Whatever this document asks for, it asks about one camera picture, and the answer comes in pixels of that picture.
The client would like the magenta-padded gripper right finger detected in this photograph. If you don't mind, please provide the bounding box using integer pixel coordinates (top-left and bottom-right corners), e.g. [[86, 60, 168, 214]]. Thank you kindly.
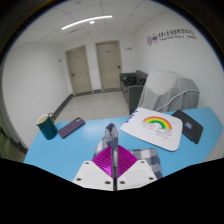
[[116, 145, 158, 192]]

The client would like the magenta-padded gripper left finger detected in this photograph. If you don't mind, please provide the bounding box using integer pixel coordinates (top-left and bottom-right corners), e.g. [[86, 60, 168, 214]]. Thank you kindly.
[[72, 145, 115, 192]]

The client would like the grey white plaid towel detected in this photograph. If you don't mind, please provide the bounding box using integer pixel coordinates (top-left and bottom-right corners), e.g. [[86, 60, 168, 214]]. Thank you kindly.
[[92, 122, 163, 181]]

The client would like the white rainbow-print mouse pad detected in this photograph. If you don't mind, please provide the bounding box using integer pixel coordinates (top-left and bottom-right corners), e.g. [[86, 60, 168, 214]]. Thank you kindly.
[[119, 106, 184, 153]]

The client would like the purple smartphone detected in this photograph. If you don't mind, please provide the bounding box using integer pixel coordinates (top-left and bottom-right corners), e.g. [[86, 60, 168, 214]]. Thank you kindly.
[[58, 116, 86, 140]]

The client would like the teal ceramic mug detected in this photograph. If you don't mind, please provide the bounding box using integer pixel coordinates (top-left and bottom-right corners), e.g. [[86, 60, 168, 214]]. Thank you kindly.
[[35, 112, 58, 141]]

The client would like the black flat case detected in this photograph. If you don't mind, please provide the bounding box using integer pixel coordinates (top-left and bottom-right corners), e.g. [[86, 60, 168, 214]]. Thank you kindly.
[[171, 109, 204, 145]]

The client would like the black bag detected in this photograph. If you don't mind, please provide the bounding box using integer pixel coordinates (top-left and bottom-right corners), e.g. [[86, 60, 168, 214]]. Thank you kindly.
[[122, 74, 138, 87]]

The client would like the grey cloth-covered furniture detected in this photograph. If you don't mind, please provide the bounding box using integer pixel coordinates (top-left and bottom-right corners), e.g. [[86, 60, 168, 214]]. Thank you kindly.
[[137, 69, 201, 113]]

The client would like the beige door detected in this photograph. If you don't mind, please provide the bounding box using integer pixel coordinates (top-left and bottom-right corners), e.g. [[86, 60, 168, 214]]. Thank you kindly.
[[95, 40, 123, 92], [64, 45, 94, 96]]

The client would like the long ceiling light strip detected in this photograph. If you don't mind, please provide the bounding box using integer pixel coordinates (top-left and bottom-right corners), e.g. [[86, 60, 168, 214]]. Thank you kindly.
[[60, 14, 114, 31]]

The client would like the white metal rail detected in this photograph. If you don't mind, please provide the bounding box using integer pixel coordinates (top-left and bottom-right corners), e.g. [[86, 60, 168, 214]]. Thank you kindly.
[[156, 89, 198, 113]]

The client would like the wall lettering sign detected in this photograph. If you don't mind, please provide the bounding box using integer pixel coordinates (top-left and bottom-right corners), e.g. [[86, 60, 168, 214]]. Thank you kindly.
[[146, 28, 198, 46]]

